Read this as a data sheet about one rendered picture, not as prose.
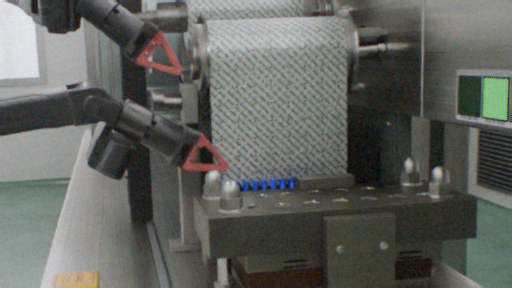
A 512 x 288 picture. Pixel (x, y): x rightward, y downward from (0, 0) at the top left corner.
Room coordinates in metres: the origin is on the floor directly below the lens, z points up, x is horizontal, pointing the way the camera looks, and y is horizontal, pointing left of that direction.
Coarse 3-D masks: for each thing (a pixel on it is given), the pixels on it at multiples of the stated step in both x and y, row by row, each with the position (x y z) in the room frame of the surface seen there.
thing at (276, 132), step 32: (224, 96) 1.08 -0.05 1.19; (256, 96) 1.08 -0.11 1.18; (288, 96) 1.09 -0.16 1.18; (320, 96) 1.10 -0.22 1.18; (224, 128) 1.08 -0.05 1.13; (256, 128) 1.08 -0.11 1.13; (288, 128) 1.09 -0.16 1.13; (320, 128) 1.10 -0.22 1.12; (256, 160) 1.08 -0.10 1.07; (288, 160) 1.09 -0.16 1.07; (320, 160) 1.10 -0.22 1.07
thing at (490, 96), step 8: (488, 80) 0.83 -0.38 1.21; (496, 80) 0.82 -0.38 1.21; (504, 80) 0.80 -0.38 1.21; (488, 88) 0.83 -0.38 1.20; (496, 88) 0.82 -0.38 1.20; (504, 88) 0.80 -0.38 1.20; (488, 96) 0.83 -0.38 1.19; (496, 96) 0.82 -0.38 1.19; (504, 96) 0.80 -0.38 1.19; (488, 104) 0.83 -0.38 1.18; (496, 104) 0.82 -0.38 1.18; (504, 104) 0.80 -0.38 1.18; (488, 112) 0.83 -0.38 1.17; (496, 112) 0.82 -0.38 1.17; (504, 112) 0.80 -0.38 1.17
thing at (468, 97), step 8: (464, 80) 0.89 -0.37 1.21; (472, 80) 0.87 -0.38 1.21; (464, 88) 0.89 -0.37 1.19; (472, 88) 0.87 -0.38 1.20; (464, 96) 0.89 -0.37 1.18; (472, 96) 0.87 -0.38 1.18; (464, 104) 0.89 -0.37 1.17; (472, 104) 0.87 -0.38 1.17; (464, 112) 0.89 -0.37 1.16; (472, 112) 0.87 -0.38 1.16
